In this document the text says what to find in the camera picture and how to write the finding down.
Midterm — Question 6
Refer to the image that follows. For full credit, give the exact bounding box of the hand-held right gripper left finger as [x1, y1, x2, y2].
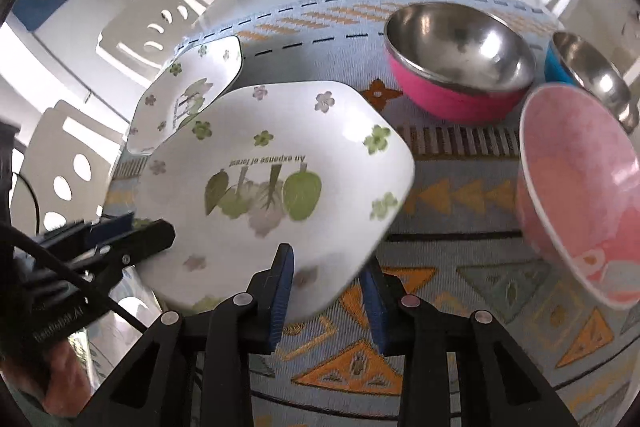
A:
[75, 243, 296, 427]

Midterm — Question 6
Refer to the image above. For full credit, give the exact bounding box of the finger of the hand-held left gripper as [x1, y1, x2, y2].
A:
[40, 213, 134, 254]
[75, 219, 177, 279]

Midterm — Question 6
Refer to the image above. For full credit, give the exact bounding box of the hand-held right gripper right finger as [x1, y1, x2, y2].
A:
[359, 264, 581, 427]

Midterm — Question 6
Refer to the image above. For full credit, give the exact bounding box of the large white floral plate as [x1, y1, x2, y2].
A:
[134, 80, 417, 323]

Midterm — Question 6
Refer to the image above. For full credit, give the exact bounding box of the small white floral plate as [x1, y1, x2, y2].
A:
[125, 35, 244, 156]

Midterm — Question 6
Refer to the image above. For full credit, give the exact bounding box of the pink ceramic bowl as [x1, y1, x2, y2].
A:
[515, 83, 640, 310]

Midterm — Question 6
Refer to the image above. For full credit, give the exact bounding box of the pink steel bowl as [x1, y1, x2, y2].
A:
[384, 3, 537, 124]

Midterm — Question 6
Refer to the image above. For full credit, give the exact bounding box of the blue steel bowl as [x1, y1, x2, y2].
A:
[544, 31, 640, 134]

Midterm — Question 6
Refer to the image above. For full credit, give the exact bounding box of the blue patterned table mat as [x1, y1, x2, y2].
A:
[85, 0, 640, 427]

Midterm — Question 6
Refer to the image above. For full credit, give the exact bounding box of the white refrigerator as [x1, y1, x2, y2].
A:
[0, 0, 146, 132]

